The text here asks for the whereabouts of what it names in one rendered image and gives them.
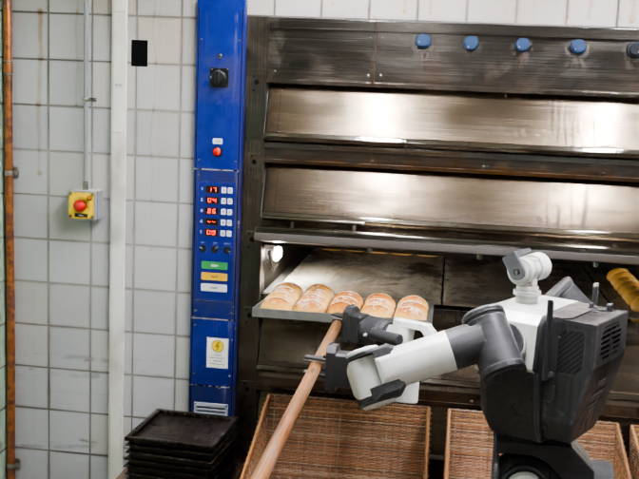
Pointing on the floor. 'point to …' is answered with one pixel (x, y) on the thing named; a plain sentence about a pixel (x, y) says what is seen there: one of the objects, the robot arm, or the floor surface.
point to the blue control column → (212, 108)
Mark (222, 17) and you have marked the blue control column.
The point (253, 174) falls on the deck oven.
